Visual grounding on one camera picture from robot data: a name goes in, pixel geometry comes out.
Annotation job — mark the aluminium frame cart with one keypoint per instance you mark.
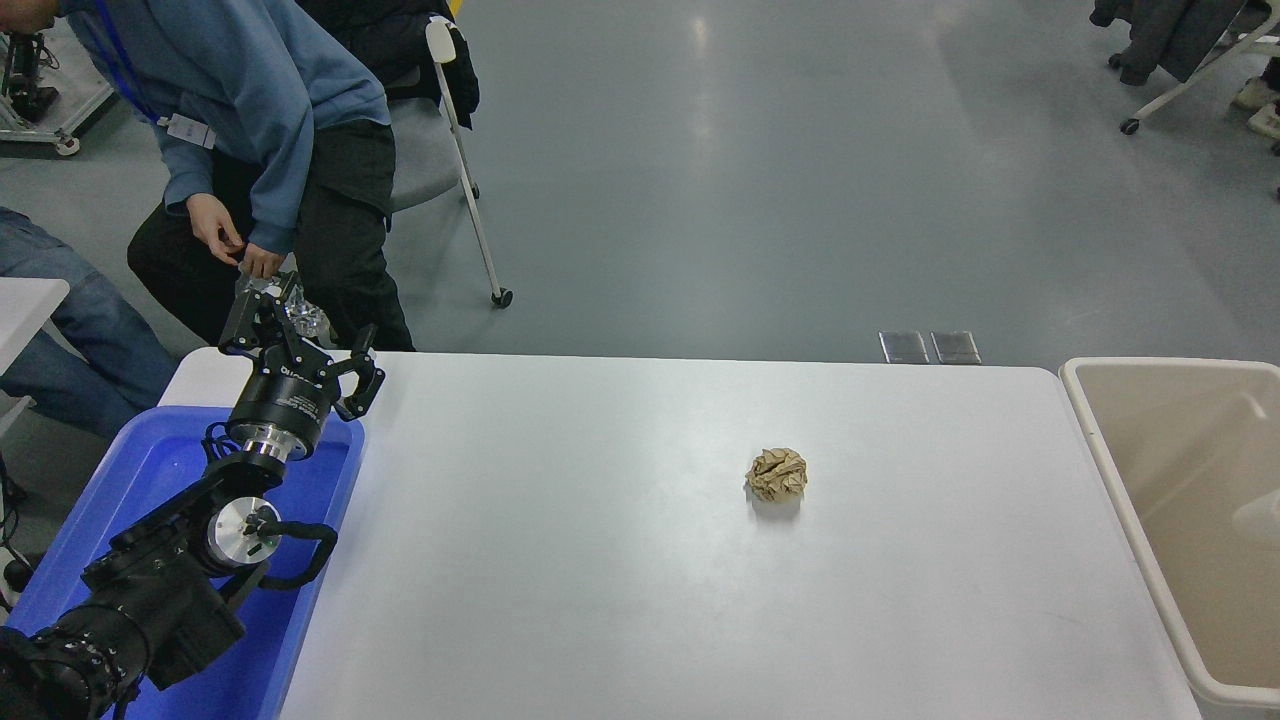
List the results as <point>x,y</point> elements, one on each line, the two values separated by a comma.
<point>60,120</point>

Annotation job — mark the metal floor plate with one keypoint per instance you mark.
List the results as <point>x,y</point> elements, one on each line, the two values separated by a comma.
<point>955,347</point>
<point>904,347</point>

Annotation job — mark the black equipment on cart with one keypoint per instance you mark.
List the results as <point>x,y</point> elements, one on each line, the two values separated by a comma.
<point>25,75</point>

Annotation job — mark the white shoe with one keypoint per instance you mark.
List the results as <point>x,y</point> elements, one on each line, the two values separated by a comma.
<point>1266,120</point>
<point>1253,95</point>

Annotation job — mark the person's right hand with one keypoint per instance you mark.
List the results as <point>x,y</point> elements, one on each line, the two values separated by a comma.
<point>215,225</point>

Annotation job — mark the seated person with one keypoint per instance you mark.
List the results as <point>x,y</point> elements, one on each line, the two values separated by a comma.
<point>90,320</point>

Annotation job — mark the large pale plastic bin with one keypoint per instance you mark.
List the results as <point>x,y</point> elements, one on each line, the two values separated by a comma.
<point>1180,450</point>

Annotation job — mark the grey chair with white frame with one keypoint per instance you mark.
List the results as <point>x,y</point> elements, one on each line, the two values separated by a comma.
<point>425,150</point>

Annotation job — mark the white wheeled rack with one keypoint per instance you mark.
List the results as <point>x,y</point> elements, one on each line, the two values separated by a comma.
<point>1190,85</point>

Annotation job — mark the dark garment on rack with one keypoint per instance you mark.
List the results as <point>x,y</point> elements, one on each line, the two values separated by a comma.
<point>1170,35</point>

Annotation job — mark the small white side table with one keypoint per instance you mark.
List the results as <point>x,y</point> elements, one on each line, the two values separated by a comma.
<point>25,305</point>

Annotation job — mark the blue plastic tray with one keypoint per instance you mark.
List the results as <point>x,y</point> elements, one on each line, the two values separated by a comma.
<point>150,470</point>

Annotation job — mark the black jacket on chair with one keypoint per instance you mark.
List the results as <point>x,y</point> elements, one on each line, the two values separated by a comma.
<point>400,40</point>

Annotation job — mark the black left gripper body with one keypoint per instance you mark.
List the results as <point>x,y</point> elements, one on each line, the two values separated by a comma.
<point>285,400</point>

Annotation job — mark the white paper cup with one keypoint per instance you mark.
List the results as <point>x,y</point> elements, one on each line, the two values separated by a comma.
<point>1258,518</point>

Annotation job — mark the person's left hand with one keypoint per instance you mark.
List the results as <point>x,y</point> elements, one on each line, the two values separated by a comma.
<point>262,262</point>

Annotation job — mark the crumpled tan paper ball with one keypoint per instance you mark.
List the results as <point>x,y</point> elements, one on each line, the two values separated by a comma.
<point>777,475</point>

